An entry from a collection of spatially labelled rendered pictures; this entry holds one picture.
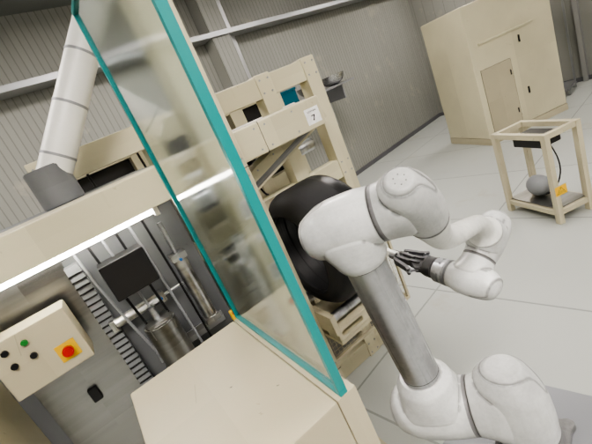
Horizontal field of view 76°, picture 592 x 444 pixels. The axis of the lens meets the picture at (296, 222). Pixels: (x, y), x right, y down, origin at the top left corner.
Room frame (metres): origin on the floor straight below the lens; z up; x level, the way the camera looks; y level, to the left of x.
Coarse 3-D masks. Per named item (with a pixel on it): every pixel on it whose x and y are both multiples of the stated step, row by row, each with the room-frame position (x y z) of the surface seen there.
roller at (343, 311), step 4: (352, 296) 1.51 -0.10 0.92; (356, 296) 1.50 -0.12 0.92; (348, 300) 1.49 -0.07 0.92; (352, 300) 1.49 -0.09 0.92; (356, 300) 1.49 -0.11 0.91; (344, 304) 1.48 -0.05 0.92; (348, 304) 1.47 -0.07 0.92; (352, 304) 1.48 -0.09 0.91; (356, 304) 1.48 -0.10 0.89; (340, 308) 1.46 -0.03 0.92; (344, 308) 1.46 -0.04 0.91; (348, 308) 1.46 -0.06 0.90; (332, 312) 1.46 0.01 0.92; (336, 312) 1.45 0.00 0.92; (340, 312) 1.45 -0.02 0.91; (344, 312) 1.45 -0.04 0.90; (336, 316) 1.43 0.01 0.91; (340, 316) 1.44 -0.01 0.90
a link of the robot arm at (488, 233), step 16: (448, 224) 0.75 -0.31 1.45; (464, 224) 0.90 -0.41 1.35; (480, 224) 0.94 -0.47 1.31; (496, 224) 1.02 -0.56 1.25; (432, 240) 0.77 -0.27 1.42; (448, 240) 0.80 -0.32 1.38; (464, 240) 0.88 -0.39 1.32; (480, 240) 1.01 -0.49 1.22; (496, 240) 0.99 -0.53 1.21; (496, 256) 1.01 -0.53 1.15
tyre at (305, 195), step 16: (320, 176) 1.64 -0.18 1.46; (288, 192) 1.60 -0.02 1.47; (304, 192) 1.54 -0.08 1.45; (320, 192) 1.52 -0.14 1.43; (336, 192) 1.51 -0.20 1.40; (272, 208) 1.65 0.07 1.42; (288, 208) 1.52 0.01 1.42; (304, 208) 1.47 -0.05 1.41; (288, 224) 1.89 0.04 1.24; (288, 240) 1.88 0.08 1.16; (304, 256) 1.86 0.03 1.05; (304, 272) 1.80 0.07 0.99; (320, 272) 1.79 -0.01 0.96; (336, 272) 1.37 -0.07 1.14; (304, 288) 1.69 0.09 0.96; (320, 288) 1.70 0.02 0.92; (336, 288) 1.41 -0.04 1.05; (352, 288) 1.40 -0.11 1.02
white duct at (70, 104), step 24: (72, 24) 1.62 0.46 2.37; (72, 48) 1.59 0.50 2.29; (72, 72) 1.56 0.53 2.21; (96, 72) 1.64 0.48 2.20; (72, 96) 1.54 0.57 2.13; (48, 120) 1.52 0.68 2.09; (72, 120) 1.53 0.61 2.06; (48, 144) 1.49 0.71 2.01; (72, 144) 1.52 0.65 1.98; (72, 168) 1.52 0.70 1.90
